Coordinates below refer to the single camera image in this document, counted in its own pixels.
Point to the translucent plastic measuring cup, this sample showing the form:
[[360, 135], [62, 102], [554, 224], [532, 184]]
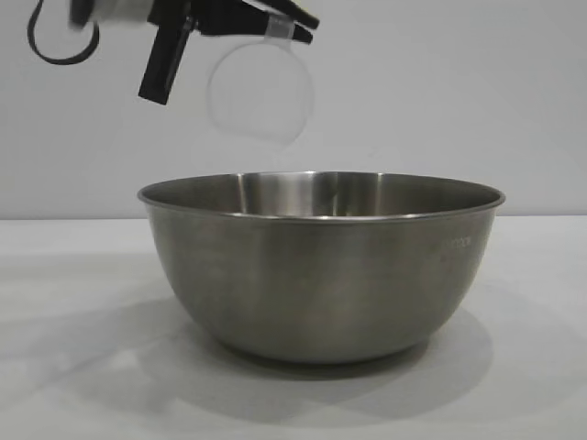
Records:
[[261, 91]]

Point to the stainless steel mixing bowl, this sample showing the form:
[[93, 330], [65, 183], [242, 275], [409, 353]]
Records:
[[321, 275]]

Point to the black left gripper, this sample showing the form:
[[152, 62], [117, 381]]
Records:
[[206, 11]]

